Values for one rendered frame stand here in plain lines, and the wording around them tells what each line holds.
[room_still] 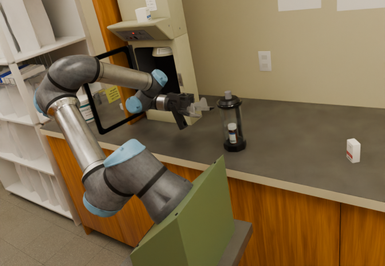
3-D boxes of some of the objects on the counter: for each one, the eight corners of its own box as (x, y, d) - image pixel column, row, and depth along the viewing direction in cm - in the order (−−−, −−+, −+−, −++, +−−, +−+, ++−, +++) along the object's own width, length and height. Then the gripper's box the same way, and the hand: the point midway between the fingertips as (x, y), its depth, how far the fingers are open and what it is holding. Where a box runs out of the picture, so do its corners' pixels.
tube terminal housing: (172, 102, 215) (144, -27, 183) (215, 106, 197) (192, -36, 165) (146, 118, 198) (111, -20, 165) (191, 125, 179) (161, -30, 147)
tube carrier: (248, 138, 153) (243, 95, 144) (244, 151, 144) (239, 105, 135) (226, 138, 157) (219, 96, 148) (220, 150, 148) (213, 106, 139)
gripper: (157, 97, 144) (199, 102, 136) (178, 89, 161) (216, 93, 153) (157, 116, 146) (199, 122, 138) (177, 106, 163) (216, 111, 155)
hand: (208, 113), depth 146 cm, fingers open, 14 cm apart
